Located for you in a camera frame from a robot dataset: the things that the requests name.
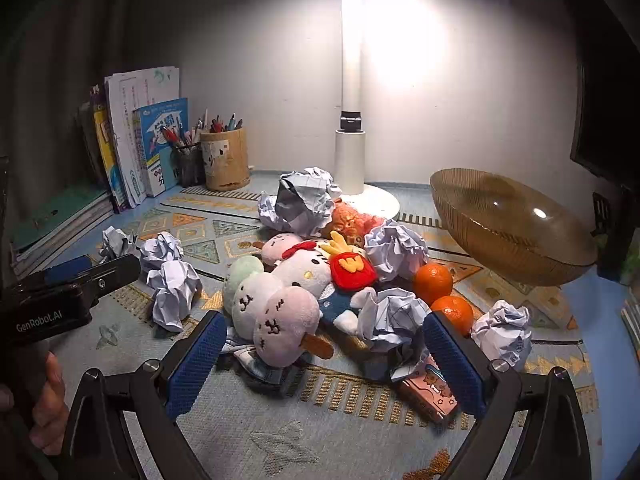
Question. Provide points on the stack of green books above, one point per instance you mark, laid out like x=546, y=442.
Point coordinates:
x=60, y=215

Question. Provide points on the small pastel dango plush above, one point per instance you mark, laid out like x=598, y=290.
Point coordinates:
x=279, y=247

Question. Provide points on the big crumpled paper ball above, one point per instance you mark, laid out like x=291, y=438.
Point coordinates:
x=395, y=252

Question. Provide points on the white paper ball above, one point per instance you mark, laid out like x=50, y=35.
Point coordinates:
x=160, y=251
x=502, y=332
x=390, y=317
x=320, y=179
x=172, y=294
x=116, y=242

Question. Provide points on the wooden pen holder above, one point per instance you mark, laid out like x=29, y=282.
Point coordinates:
x=225, y=160

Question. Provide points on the small pink card box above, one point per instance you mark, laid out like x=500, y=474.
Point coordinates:
x=430, y=390

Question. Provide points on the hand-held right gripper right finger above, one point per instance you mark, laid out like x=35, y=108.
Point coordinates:
x=455, y=365

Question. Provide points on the upright books and papers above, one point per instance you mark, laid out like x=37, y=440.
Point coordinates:
x=130, y=110

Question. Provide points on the white desk lamp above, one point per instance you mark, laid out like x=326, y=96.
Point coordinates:
x=350, y=60

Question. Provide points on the white cat plush red bow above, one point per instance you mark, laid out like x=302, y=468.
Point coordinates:
x=305, y=272

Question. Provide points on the pens in wooden holder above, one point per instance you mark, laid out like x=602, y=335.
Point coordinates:
x=220, y=124

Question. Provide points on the black monitor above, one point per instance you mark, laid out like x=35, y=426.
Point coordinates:
x=600, y=60

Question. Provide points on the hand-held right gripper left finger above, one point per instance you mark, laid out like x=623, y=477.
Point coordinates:
x=195, y=360

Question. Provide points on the patterned woven table mat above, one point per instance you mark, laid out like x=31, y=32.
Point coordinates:
x=280, y=435

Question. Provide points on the black stand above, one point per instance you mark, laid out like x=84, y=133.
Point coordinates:
x=615, y=240

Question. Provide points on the dark upright books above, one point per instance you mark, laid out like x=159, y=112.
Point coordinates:
x=87, y=135

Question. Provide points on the pens in mesh holder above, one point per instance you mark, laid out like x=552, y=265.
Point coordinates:
x=175, y=136

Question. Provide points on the black mesh pen holder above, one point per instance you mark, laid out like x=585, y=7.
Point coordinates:
x=189, y=165

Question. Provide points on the blue workbook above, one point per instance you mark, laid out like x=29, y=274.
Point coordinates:
x=162, y=145

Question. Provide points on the orange tangerine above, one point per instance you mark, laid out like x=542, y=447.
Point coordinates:
x=434, y=281
x=454, y=312

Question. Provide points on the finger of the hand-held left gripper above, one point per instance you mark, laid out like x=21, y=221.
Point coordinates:
x=67, y=269
x=112, y=272

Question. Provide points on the person's left hand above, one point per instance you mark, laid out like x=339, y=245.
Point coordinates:
x=52, y=400

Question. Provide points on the amber ribbed glass bowl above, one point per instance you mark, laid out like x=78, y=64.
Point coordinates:
x=510, y=230

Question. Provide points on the yellow book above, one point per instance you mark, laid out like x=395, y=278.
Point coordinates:
x=105, y=150

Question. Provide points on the large grey-shaded paper ball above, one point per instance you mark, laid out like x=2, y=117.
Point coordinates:
x=300, y=210

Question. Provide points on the orange crinkled plush toy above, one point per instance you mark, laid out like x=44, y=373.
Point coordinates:
x=350, y=222

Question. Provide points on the large pastel dango plush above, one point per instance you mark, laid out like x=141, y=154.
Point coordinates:
x=270, y=312

